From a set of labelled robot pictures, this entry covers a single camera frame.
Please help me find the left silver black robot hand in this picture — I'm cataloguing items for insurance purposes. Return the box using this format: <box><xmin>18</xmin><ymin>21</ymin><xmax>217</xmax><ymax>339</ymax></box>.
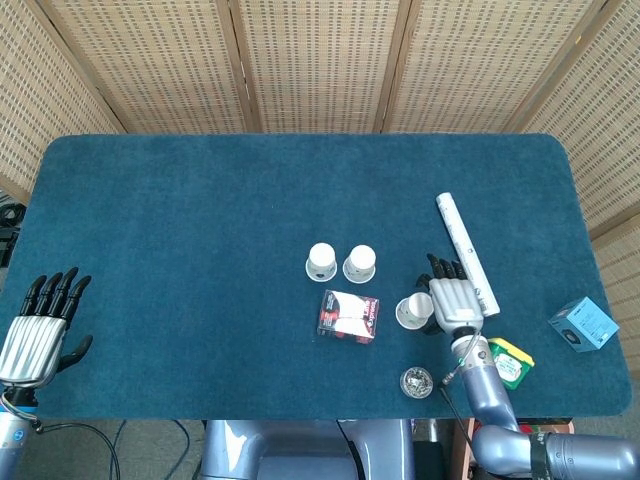
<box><xmin>0</xmin><ymin>266</ymin><xmax>95</xmax><ymax>389</ymax></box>

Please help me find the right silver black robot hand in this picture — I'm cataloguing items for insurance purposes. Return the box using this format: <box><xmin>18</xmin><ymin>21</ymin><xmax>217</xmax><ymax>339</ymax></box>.
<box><xmin>414</xmin><ymin>253</ymin><xmax>485</xmax><ymax>336</ymax></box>

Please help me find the white floral paper cup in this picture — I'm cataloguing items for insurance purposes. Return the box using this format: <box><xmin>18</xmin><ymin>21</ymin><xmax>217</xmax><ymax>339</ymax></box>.
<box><xmin>304</xmin><ymin>242</ymin><xmax>339</xmax><ymax>281</ymax></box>
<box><xmin>394</xmin><ymin>292</ymin><xmax>435</xmax><ymax>331</ymax></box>
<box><xmin>342</xmin><ymin>244</ymin><xmax>377</xmax><ymax>284</ymax></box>

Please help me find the rolled white paper tube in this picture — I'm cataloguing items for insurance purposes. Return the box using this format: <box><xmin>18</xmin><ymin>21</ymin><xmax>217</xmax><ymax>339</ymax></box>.
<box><xmin>434</xmin><ymin>192</ymin><xmax>501</xmax><ymax>319</ymax></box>

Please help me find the green tub yellow lid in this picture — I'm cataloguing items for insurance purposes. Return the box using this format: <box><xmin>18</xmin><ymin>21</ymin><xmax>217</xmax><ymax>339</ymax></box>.
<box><xmin>487</xmin><ymin>337</ymin><xmax>535</xmax><ymax>391</ymax></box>

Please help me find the round clear pin container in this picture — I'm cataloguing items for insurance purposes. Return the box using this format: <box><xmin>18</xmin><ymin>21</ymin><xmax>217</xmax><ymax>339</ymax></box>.
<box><xmin>398</xmin><ymin>366</ymin><xmax>435</xmax><ymax>400</ymax></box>

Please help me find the clear coffee capsule box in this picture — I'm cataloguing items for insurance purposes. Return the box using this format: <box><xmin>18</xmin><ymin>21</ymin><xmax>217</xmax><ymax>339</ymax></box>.
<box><xmin>315</xmin><ymin>288</ymin><xmax>380</xmax><ymax>346</ymax></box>

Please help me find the light blue cardboard box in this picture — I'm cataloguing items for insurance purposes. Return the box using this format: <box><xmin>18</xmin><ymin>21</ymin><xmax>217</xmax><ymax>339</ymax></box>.
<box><xmin>547</xmin><ymin>296</ymin><xmax>620</xmax><ymax>354</ymax></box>

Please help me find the black equipment pile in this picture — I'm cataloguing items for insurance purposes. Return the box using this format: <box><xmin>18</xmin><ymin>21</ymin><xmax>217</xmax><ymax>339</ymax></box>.
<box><xmin>0</xmin><ymin>192</ymin><xmax>26</xmax><ymax>266</ymax></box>

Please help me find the blue felt table cover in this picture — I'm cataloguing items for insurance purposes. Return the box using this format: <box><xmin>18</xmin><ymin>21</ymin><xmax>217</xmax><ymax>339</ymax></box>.
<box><xmin>9</xmin><ymin>132</ymin><xmax>632</xmax><ymax>421</ymax></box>

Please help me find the grey-blue robot torso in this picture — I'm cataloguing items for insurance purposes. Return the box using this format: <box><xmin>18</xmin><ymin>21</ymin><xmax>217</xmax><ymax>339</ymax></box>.
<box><xmin>199</xmin><ymin>418</ymin><xmax>416</xmax><ymax>480</ymax></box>

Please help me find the woven wooden folding screen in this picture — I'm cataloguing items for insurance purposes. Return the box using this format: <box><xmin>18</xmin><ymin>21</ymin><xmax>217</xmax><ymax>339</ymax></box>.
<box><xmin>0</xmin><ymin>0</ymin><xmax>640</xmax><ymax>361</ymax></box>

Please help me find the right arm wrist cable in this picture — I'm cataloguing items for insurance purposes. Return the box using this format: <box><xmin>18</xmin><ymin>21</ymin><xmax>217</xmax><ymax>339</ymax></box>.
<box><xmin>439</xmin><ymin>332</ymin><xmax>484</xmax><ymax>451</ymax></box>

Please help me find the thin black floor cable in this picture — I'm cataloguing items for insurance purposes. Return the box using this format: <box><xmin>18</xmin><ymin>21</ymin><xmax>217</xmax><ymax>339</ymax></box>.
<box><xmin>29</xmin><ymin>419</ymin><xmax>122</xmax><ymax>480</ymax></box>

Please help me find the blue floor cable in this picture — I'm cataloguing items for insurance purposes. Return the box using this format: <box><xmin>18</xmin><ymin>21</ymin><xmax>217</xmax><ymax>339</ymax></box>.
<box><xmin>112</xmin><ymin>419</ymin><xmax>129</xmax><ymax>480</ymax></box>

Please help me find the thick black floor cable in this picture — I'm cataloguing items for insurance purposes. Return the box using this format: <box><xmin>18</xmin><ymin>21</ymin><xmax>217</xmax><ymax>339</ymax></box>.
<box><xmin>172</xmin><ymin>419</ymin><xmax>192</xmax><ymax>480</ymax></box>

